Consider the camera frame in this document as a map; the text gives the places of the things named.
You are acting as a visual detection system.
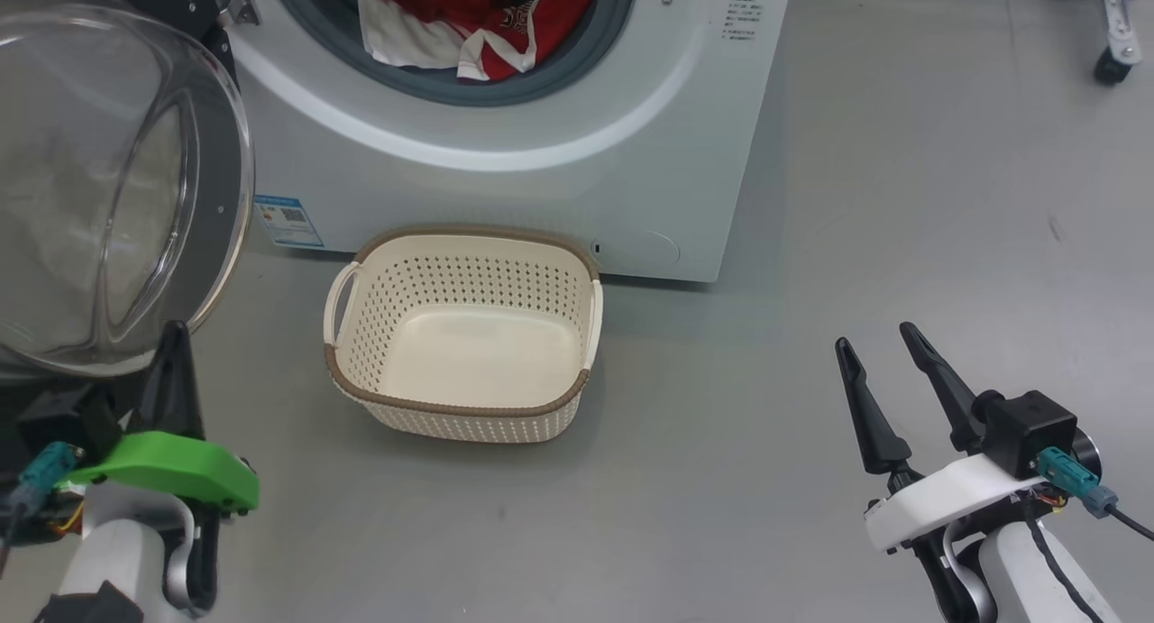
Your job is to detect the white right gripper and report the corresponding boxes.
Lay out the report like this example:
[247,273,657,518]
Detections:
[834,321,1049,554]

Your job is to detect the round glass washing machine door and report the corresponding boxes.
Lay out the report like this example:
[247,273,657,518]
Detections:
[0,0,256,382]

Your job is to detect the white washing machine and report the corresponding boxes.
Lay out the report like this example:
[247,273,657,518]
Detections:
[215,0,795,284]

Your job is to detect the right teal plug black cable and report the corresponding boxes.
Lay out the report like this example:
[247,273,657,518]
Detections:
[1036,446,1154,543]

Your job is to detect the teal plug black cable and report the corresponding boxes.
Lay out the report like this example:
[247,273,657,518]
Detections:
[1036,446,1154,543]
[0,440,82,552]

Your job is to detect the cream perforated laundry basket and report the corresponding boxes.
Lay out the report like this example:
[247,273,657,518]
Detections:
[323,225,604,444]

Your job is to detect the left teal plug black cable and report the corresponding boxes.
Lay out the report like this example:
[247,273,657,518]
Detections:
[0,440,82,552]

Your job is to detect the grey wheeled metal stand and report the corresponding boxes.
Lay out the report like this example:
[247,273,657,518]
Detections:
[1088,0,1147,87]

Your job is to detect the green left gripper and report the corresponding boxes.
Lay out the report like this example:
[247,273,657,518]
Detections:
[66,320,261,517]

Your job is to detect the thin twisted black right cable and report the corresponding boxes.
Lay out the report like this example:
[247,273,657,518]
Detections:
[1021,504,1106,623]

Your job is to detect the blue white energy label sticker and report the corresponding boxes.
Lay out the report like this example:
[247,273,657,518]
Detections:
[253,194,326,250]

